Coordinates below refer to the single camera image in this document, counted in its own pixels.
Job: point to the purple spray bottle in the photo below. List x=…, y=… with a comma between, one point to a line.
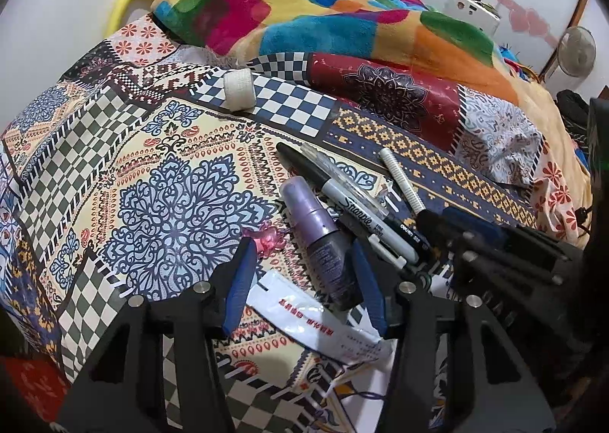
x=319, y=242

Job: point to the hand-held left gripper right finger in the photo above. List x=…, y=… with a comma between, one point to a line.
x=367, y=292

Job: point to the pink hair clip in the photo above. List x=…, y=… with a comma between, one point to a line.
x=267, y=239

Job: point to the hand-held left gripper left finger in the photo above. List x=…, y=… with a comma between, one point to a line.
x=240, y=283

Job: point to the white pen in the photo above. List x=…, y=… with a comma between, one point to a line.
x=402, y=178

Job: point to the clear pen with black cap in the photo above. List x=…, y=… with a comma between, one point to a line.
x=409, y=235

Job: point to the colourful patchwork blanket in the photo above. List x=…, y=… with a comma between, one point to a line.
x=333, y=9

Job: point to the red patterned cloth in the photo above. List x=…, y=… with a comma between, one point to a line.
x=33, y=385

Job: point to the white wall box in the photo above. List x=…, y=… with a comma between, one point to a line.
x=476, y=9

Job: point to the black and grey marker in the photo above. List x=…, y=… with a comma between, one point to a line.
x=333, y=190

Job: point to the white paper packet red print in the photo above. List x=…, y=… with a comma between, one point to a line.
x=328, y=326

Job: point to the white standing fan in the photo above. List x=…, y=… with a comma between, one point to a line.
x=575, y=52

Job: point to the white tape roll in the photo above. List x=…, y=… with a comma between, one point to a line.
x=238, y=89

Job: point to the dark cloth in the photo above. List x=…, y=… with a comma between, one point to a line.
x=571, y=114

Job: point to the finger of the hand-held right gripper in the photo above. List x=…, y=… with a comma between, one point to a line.
x=480, y=226
x=437, y=228

